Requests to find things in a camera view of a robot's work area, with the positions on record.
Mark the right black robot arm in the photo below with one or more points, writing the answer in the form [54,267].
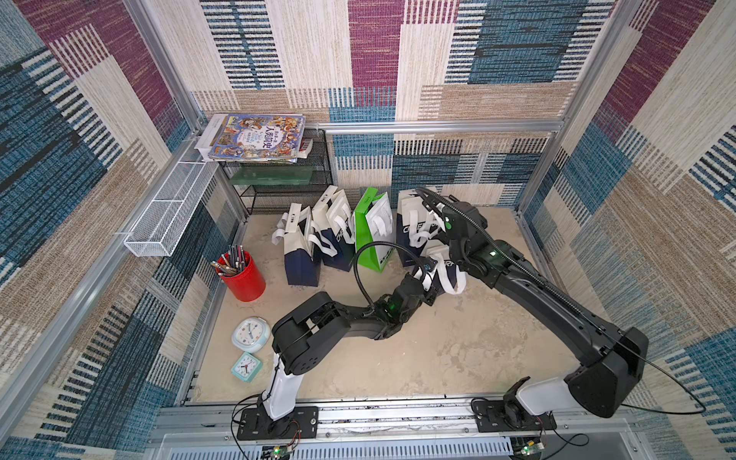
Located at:
[611,360]

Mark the pencils in red cup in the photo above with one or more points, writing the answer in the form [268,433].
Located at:
[234,262]

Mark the navy white takeout bag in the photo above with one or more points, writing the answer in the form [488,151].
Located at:
[333,229]
[304,246]
[415,225]
[444,276]

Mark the square mint alarm clock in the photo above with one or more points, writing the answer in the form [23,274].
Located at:
[247,367]

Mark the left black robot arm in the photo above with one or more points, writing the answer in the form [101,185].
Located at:
[304,337]

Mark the colourful picture book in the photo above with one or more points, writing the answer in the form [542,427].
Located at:
[255,138]

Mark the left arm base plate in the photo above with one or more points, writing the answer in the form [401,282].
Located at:
[255,425]

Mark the white wire basket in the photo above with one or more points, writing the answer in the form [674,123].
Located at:
[159,230]

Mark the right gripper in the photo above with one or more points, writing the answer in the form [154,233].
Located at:
[431,201]

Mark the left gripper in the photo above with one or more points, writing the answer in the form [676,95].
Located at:
[432,296]

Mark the green white takeout bag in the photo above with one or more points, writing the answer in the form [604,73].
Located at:
[374,222]

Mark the black wire mesh shelf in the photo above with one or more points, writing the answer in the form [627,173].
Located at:
[278,199]

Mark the red plastic cup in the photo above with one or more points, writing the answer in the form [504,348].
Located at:
[247,286]

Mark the round mint alarm clock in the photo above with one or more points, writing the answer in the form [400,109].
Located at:
[251,335]

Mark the green tray on shelf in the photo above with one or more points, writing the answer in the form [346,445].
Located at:
[272,175]

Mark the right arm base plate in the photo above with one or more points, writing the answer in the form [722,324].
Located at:
[508,414]

